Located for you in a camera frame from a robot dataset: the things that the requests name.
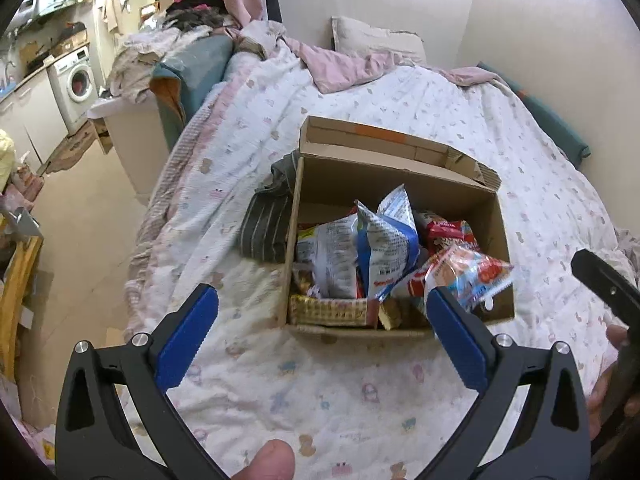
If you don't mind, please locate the white storage bin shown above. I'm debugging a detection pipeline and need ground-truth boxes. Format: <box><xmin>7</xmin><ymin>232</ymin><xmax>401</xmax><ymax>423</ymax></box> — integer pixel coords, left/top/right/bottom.
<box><xmin>87</xmin><ymin>95</ymin><xmax>168</xmax><ymax>206</ymax></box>

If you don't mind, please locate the yellow wafer packet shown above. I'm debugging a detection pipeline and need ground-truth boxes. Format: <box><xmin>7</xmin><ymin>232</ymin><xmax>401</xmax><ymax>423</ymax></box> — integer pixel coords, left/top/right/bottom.
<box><xmin>290</xmin><ymin>294</ymin><xmax>371</xmax><ymax>326</ymax></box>

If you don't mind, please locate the pile of light clothes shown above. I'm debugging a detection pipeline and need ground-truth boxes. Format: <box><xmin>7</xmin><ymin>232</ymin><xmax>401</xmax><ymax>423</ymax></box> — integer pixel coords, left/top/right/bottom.
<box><xmin>107</xmin><ymin>25</ymin><xmax>201</xmax><ymax>106</ymax></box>

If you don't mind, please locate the hanging towel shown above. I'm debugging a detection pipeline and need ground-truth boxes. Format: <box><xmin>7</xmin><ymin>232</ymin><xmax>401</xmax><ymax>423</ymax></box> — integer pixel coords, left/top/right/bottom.
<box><xmin>102</xmin><ymin>0</ymin><xmax>133</xmax><ymax>36</ymax></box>

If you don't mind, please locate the clear red blue snack packet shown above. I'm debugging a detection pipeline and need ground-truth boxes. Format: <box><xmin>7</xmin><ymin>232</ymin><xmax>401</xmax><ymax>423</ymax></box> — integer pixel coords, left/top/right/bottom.
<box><xmin>425</xmin><ymin>245</ymin><xmax>516</xmax><ymax>311</ymax></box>

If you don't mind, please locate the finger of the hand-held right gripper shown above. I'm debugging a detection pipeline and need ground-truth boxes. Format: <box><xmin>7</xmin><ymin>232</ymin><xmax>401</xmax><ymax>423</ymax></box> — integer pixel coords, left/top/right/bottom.
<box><xmin>570</xmin><ymin>249</ymin><xmax>640</xmax><ymax>331</ymax></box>

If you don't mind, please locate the small cardboard box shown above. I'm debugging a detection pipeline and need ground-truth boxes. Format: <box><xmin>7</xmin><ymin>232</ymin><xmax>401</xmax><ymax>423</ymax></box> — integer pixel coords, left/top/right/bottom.
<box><xmin>50</xmin><ymin>27</ymin><xmax>90</xmax><ymax>58</ymax></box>

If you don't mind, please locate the white blue snack bag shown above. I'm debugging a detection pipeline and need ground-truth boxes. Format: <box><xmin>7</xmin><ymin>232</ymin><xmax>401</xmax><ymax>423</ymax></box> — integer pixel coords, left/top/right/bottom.
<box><xmin>355</xmin><ymin>184</ymin><xmax>421</xmax><ymax>301</ymax></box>

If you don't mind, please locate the person's left hand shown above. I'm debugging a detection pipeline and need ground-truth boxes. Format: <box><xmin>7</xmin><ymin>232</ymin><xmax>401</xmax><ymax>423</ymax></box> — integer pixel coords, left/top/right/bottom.
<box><xmin>232</xmin><ymin>439</ymin><xmax>296</xmax><ymax>480</ymax></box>

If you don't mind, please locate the person's right hand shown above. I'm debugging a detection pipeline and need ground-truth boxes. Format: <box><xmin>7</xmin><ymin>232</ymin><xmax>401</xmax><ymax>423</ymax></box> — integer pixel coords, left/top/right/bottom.
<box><xmin>587</xmin><ymin>324</ymin><xmax>630</xmax><ymax>441</ymax></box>

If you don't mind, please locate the teal mat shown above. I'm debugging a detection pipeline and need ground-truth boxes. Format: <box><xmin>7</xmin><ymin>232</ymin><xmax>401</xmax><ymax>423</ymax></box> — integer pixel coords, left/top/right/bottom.
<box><xmin>475</xmin><ymin>62</ymin><xmax>591</xmax><ymax>171</ymax></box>

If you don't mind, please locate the pink blanket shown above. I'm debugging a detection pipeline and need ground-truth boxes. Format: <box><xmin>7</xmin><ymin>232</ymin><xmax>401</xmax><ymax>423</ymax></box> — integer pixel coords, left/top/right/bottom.
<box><xmin>240</xmin><ymin>20</ymin><xmax>501</xmax><ymax>93</ymax></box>

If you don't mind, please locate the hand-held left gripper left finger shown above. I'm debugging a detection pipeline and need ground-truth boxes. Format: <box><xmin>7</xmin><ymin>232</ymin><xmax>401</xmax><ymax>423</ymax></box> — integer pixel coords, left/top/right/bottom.
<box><xmin>54</xmin><ymin>282</ymin><xmax>221</xmax><ymax>480</ymax></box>

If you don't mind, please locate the dark striped cloth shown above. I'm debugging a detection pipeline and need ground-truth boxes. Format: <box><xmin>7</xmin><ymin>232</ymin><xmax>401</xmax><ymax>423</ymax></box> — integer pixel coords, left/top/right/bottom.
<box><xmin>237</xmin><ymin>152</ymin><xmax>301</xmax><ymax>263</ymax></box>

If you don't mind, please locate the grey pillow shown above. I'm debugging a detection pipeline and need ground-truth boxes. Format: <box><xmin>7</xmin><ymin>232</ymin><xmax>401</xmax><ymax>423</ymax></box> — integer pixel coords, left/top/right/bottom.
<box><xmin>331</xmin><ymin>16</ymin><xmax>428</xmax><ymax>66</ymax></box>

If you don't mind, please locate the white washing machine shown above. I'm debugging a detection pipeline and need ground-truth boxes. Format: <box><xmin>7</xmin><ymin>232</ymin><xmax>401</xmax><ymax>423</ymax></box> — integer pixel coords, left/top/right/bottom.
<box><xmin>47</xmin><ymin>47</ymin><xmax>98</xmax><ymax>123</ymax></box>

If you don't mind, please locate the large white chips bag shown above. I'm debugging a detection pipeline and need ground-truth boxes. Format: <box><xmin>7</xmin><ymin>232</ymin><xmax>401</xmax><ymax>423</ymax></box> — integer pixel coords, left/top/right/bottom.
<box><xmin>295</xmin><ymin>212</ymin><xmax>363</xmax><ymax>298</ymax></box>

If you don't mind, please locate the brown rug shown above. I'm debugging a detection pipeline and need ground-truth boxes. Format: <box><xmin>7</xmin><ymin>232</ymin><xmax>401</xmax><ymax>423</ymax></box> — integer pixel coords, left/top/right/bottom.
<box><xmin>47</xmin><ymin>120</ymin><xmax>98</xmax><ymax>173</ymax></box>

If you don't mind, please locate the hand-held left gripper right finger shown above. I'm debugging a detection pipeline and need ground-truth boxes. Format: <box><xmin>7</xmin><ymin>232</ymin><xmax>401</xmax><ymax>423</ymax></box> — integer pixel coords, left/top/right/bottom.
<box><xmin>415</xmin><ymin>285</ymin><xmax>593</xmax><ymax>480</ymax></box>

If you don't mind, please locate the pile of dark clothes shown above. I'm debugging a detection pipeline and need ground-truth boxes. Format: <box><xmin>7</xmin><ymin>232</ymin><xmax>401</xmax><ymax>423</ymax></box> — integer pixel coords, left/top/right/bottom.
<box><xmin>165</xmin><ymin>0</ymin><xmax>236</xmax><ymax>28</ymax></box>

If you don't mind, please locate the white cabinet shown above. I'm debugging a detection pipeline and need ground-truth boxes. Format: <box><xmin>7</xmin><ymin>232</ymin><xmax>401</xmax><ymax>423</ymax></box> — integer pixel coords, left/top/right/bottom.
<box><xmin>0</xmin><ymin>72</ymin><xmax>68</xmax><ymax>161</ymax></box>

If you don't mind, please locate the yellow wooden frame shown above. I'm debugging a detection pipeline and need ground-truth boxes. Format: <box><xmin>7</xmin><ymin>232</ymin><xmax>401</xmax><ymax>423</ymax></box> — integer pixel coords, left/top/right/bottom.
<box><xmin>0</xmin><ymin>235</ymin><xmax>46</xmax><ymax>381</ymax></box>

